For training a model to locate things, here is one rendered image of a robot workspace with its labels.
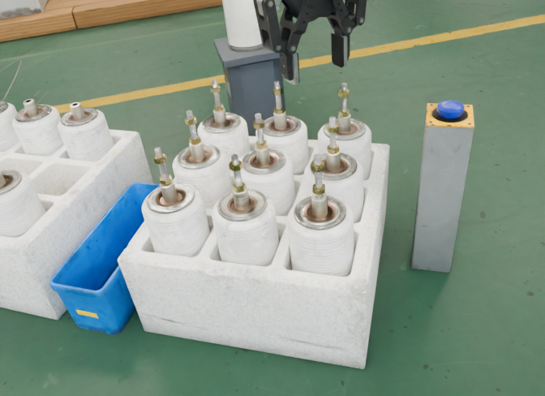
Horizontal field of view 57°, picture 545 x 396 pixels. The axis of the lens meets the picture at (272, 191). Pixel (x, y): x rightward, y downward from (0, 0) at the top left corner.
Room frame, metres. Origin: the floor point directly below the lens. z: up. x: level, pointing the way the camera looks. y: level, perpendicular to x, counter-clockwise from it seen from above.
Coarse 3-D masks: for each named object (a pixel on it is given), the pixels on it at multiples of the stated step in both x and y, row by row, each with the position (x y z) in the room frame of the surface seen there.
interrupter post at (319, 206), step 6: (312, 198) 0.56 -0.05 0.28; (324, 198) 0.55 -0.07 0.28; (312, 204) 0.55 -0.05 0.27; (318, 204) 0.55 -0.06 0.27; (324, 204) 0.55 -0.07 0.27; (312, 210) 0.56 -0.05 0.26; (318, 210) 0.55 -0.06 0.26; (324, 210) 0.55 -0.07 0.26; (318, 216) 0.55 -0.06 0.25; (324, 216) 0.55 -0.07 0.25
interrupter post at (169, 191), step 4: (172, 180) 0.64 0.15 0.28; (160, 184) 0.63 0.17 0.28; (172, 184) 0.63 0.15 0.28; (164, 188) 0.62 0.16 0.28; (168, 188) 0.62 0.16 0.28; (172, 188) 0.63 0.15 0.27; (164, 192) 0.62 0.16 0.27; (168, 192) 0.62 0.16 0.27; (172, 192) 0.63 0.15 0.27; (176, 192) 0.63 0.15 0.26; (164, 196) 0.63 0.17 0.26; (168, 196) 0.62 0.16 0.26; (172, 196) 0.62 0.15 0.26; (176, 196) 0.63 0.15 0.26; (164, 200) 0.63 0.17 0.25; (168, 200) 0.62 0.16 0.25; (172, 200) 0.62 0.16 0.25
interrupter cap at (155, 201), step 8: (176, 184) 0.67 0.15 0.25; (184, 184) 0.66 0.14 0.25; (152, 192) 0.65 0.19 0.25; (160, 192) 0.65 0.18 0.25; (184, 192) 0.64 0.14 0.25; (192, 192) 0.64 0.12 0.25; (152, 200) 0.63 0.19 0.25; (160, 200) 0.63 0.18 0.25; (176, 200) 0.63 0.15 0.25; (184, 200) 0.62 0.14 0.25; (192, 200) 0.62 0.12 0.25; (152, 208) 0.61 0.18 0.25; (160, 208) 0.61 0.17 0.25; (168, 208) 0.61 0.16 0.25; (176, 208) 0.60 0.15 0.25; (184, 208) 0.60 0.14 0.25
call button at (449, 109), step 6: (444, 102) 0.69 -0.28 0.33; (450, 102) 0.69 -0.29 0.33; (456, 102) 0.69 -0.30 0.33; (438, 108) 0.68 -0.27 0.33; (444, 108) 0.68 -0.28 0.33; (450, 108) 0.68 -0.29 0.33; (456, 108) 0.67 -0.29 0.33; (462, 108) 0.67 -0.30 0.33; (444, 114) 0.67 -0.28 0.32; (450, 114) 0.67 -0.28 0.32; (456, 114) 0.66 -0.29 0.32
